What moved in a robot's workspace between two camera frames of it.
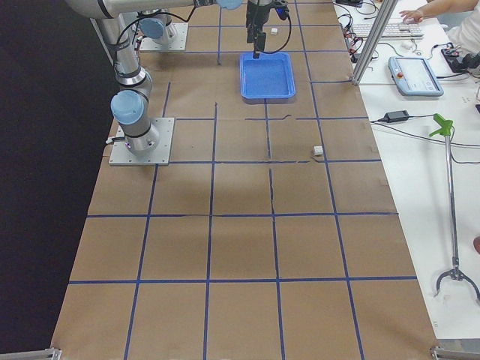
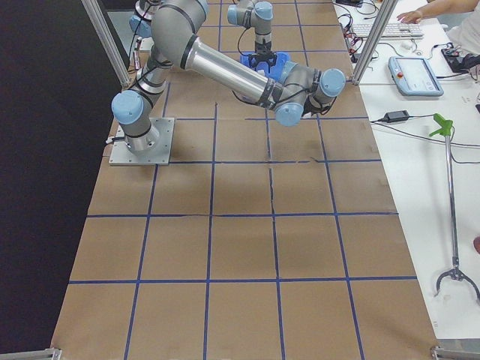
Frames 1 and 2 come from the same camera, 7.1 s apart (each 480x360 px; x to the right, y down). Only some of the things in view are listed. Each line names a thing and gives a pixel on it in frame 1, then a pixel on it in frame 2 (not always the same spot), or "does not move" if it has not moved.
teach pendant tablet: (414, 76) does not move
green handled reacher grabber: (445, 130) does not move
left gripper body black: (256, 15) -> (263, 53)
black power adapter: (393, 116) does not move
